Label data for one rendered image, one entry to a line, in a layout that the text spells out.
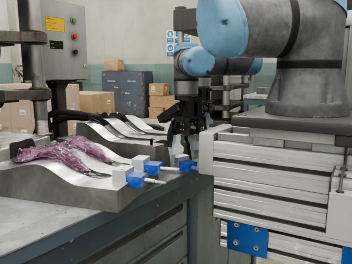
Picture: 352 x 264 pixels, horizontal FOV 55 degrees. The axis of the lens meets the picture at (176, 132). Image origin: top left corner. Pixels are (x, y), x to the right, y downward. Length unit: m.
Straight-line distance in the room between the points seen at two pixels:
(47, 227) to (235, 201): 0.39
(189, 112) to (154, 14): 7.56
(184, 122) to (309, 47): 0.47
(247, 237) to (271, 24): 0.44
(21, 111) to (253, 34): 4.83
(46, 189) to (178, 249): 0.57
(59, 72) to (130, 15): 7.07
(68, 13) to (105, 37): 7.33
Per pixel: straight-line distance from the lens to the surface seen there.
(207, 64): 0.87
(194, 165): 1.04
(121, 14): 9.01
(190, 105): 0.98
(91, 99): 5.64
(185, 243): 1.29
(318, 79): 0.64
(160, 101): 7.91
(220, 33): 0.57
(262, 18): 0.59
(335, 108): 0.64
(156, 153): 1.05
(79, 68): 1.94
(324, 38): 0.65
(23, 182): 0.92
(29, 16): 1.66
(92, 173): 0.91
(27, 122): 5.21
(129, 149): 1.11
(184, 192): 1.18
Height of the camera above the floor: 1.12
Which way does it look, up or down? 10 degrees down
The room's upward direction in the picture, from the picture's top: straight up
